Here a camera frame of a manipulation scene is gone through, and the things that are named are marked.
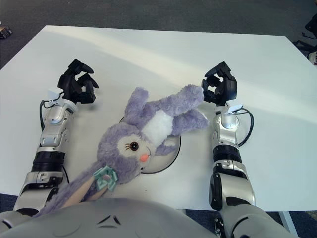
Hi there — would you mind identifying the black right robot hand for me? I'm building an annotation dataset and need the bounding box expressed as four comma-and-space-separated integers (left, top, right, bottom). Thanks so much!
201, 61, 238, 107

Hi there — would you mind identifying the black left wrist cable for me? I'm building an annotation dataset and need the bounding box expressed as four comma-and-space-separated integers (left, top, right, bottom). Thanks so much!
39, 93, 64, 131

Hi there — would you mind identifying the white table leg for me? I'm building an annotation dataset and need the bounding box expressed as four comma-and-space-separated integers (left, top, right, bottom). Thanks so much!
279, 210, 296, 234

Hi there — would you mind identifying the purple plush bunny doll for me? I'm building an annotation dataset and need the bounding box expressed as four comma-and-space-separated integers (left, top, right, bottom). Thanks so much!
33, 84, 211, 218

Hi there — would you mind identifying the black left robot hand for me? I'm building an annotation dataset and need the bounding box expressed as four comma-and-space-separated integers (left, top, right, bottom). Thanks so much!
57, 59, 100, 105

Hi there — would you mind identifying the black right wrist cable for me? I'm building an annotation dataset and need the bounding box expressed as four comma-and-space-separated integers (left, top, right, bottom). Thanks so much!
236, 108, 255, 147

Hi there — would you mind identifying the grey robot torso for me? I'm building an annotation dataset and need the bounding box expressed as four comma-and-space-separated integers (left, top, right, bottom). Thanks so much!
0, 197, 221, 238

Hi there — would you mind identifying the black and brown box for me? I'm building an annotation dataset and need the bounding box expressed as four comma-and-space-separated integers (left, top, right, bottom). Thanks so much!
0, 24, 12, 39

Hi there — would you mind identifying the white plate with black rim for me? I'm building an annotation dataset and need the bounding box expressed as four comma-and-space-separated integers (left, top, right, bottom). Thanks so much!
118, 116, 181, 176

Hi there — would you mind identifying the metal table leg bracket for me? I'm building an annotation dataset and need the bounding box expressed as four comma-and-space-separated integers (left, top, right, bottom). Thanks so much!
214, 210, 226, 238

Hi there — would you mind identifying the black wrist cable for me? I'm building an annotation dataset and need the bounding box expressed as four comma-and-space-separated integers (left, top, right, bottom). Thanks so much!
236, 108, 255, 147
39, 93, 64, 131

